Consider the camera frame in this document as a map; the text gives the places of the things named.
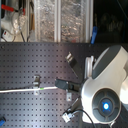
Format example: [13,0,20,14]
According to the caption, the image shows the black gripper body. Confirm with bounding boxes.
[55,79,81,92]

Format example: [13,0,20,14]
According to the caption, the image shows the white cable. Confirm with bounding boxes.
[0,85,58,93]

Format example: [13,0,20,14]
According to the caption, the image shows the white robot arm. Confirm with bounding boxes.
[55,45,128,125]

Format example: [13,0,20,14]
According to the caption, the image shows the white connector plug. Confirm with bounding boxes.
[62,112,74,123]

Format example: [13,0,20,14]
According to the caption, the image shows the black pegboard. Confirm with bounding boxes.
[0,43,128,128]

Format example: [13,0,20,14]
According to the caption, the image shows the clear plastic bin right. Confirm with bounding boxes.
[61,0,89,43]

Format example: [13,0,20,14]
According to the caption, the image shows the clear plastic bin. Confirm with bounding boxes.
[61,0,89,43]
[34,0,55,42]

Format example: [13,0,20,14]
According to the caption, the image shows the blue object corner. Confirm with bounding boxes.
[0,116,6,126]

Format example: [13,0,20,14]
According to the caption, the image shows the clear plastic bin left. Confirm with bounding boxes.
[34,0,55,42]

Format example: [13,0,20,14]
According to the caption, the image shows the white device with red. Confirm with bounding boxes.
[0,0,28,38]

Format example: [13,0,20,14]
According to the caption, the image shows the metal cable clip lower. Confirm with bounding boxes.
[66,92,72,101]

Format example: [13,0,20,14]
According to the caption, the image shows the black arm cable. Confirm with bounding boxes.
[68,97,98,125]

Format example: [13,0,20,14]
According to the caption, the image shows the metal cable clip left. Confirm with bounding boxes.
[33,75,40,95]

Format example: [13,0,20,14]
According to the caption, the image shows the blue handle tool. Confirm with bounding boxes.
[91,26,98,44]

